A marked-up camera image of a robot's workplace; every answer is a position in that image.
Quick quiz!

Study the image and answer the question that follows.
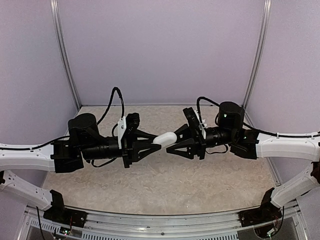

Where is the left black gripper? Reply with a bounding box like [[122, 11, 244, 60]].
[[80, 129, 161, 168]]

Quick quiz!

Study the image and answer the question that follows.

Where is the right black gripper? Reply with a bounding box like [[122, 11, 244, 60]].
[[164, 123, 236, 161]]

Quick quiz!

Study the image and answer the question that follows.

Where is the white earbud charging case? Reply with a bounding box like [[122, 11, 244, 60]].
[[152, 131, 177, 148]]

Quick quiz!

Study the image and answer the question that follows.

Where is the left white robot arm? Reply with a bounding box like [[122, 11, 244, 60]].
[[0, 112, 176, 223]]

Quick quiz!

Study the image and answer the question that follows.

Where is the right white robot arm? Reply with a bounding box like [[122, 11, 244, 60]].
[[166, 101, 320, 222]]

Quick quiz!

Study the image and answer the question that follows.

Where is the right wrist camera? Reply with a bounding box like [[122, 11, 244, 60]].
[[182, 107, 207, 140]]

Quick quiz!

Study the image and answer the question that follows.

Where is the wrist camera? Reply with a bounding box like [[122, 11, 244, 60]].
[[117, 112, 140, 149], [182, 107, 207, 140]]

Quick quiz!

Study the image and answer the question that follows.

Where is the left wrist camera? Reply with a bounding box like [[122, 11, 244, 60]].
[[117, 112, 140, 149]]

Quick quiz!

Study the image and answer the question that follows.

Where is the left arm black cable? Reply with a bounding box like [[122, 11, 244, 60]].
[[0, 86, 126, 167]]

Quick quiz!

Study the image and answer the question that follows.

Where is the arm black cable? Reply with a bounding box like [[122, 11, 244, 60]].
[[196, 96, 320, 156], [0, 86, 126, 167]]

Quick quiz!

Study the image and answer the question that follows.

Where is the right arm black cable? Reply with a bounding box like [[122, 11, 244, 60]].
[[196, 96, 320, 156]]

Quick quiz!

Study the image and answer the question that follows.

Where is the front aluminium rail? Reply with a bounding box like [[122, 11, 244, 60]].
[[14, 200, 310, 240]]

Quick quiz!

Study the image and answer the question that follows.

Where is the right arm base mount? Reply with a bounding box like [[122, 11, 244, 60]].
[[238, 187, 283, 227]]

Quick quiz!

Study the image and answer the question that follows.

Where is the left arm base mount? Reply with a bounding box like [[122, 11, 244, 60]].
[[43, 189, 88, 228]]

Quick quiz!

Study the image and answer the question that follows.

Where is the right aluminium frame post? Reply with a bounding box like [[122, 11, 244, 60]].
[[242, 0, 272, 109]]

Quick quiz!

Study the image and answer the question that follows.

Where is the aluminium frame post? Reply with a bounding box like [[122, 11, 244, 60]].
[[242, 0, 272, 109], [49, 0, 82, 111]]

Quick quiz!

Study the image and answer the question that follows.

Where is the left aluminium frame post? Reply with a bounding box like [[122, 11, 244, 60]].
[[49, 0, 82, 111]]

